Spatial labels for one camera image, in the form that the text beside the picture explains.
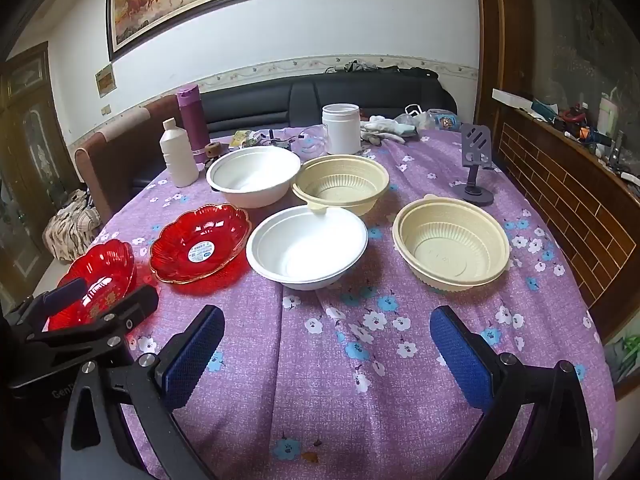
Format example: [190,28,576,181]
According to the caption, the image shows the white plastic jar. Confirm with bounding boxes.
[321,103,362,156]

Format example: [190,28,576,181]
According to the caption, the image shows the white plastic bottle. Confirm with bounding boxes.
[159,118,200,188]

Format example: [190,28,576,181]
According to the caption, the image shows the patterned cloth bag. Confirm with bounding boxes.
[42,190,101,263]

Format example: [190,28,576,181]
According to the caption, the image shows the green striped bag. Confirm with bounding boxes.
[604,332,640,378]

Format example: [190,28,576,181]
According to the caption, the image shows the beige ribbed bowl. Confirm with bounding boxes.
[291,154,391,217]
[392,194,512,295]

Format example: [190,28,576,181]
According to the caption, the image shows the white container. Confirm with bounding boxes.
[599,92,619,133]

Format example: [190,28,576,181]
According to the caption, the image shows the red plate with white label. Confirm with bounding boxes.
[149,203,251,285]

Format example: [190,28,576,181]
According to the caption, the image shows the plastic bottle with cartoon label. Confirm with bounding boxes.
[425,109,462,133]

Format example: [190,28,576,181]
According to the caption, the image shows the clear plastic lid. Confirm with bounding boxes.
[299,125,331,157]

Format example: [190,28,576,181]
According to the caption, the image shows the white work gloves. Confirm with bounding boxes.
[361,115,418,147]

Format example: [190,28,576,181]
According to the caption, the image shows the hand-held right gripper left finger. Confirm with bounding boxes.
[59,304,227,480]

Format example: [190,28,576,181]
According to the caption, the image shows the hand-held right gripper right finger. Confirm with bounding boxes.
[429,305,596,480]

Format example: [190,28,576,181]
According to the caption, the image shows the white flat box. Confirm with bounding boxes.
[492,89,533,111]

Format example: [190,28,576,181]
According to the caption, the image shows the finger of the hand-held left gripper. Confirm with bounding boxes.
[2,277,89,333]
[30,284,161,362]

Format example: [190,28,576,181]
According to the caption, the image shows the small wall plaque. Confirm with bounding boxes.
[95,64,117,99]

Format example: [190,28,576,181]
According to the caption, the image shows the wooden glass-door cabinet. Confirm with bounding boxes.
[0,42,83,281]

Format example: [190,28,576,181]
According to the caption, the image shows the red plate with gold print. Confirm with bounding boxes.
[47,239,138,333]

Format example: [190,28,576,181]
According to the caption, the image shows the brown armchair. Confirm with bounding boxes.
[74,94,183,223]

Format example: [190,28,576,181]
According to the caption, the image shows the purple floral tablecloth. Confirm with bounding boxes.
[47,127,618,480]

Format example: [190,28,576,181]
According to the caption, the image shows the black sofa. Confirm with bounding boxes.
[200,67,458,136]

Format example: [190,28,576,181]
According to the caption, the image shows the wooden door frame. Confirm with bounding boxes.
[474,0,533,171]

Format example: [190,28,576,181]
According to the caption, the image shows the wooden sideboard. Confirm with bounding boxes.
[492,90,640,341]

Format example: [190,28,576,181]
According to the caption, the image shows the white bowl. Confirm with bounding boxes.
[245,205,369,291]
[205,146,302,209]

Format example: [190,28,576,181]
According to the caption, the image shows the purple thermos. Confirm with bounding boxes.
[176,85,211,165]

